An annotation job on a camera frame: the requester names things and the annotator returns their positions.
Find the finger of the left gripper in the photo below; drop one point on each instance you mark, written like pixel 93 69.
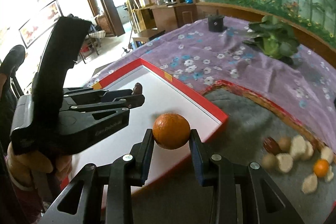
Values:
pixel 129 102
pixel 89 95

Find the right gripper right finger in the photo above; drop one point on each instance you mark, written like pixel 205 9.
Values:
pixel 240 193

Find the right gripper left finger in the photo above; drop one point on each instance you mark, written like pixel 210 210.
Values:
pixel 81 199

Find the dark red date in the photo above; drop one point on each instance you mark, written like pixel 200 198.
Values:
pixel 137 90

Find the white yam chunk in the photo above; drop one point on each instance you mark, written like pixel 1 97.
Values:
pixel 284 162
pixel 330 175
pixel 301 149
pixel 327 154
pixel 310 184

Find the large orange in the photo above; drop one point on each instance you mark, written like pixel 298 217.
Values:
pixel 171 131

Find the small orange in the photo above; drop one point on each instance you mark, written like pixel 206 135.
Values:
pixel 320 168

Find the left hand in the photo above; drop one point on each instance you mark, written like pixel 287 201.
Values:
pixel 21 166

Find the red white tray box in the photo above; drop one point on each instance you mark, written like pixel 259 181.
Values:
pixel 163 94

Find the wooden chair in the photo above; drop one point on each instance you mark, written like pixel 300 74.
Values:
pixel 92 41

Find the wooden stool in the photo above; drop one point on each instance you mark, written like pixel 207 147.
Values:
pixel 145 36

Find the purple floral tablecloth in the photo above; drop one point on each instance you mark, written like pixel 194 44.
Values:
pixel 200 58

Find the black cylindrical holder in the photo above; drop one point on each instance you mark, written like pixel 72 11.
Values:
pixel 215 22

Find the green leafy cabbage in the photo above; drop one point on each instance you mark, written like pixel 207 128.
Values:
pixel 274 38

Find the framed wall painting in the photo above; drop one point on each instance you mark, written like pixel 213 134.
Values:
pixel 42 21

